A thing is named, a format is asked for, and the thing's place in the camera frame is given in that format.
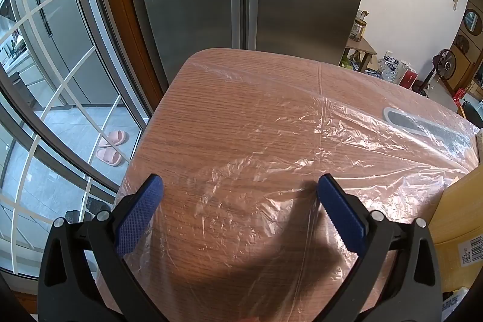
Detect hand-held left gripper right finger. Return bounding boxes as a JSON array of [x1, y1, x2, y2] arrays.
[[317, 173, 444, 322]]

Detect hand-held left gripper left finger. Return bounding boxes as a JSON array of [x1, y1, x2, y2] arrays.
[[38, 173, 165, 322]]

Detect pink slipper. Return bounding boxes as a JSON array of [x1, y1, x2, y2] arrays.
[[96, 148, 123, 167], [99, 131, 129, 148]]

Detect clear plastic table cover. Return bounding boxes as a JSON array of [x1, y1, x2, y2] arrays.
[[113, 54, 480, 322]]

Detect yellow tissue box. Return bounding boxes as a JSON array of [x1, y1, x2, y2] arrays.
[[430, 129, 483, 292]]

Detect glass door with white grid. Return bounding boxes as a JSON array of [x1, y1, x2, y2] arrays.
[[0, 0, 152, 277]]

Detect white printed packet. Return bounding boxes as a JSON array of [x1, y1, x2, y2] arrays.
[[441, 289, 470, 322]]

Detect red box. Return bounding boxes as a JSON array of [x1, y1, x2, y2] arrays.
[[402, 69, 419, 89]]

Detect pack of water bottles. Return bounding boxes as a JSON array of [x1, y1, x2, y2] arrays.
[[377, 56, 401, 81]]

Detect black-seat wooden chair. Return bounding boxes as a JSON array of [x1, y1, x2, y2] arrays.
[[462, 99, 483, 126]]

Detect small wooden side table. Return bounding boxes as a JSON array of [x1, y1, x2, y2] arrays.
[[345, 37, 378, 72]]

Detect dark standing fan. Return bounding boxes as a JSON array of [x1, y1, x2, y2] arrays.
[[419, 49, 458, 96]]

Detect glass jar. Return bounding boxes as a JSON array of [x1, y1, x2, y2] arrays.
[[349, 18, 367, 43]]

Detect grey kitchen cabinet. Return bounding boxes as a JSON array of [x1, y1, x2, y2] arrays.
[[15, 0, 117, 107]]

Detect wooden cabinet with oval mirrors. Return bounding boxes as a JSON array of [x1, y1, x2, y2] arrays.
[[451, 0, 483, 100]]

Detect brown wooden door frame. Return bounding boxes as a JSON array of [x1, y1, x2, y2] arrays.
[[94, 0, 167, 107]]

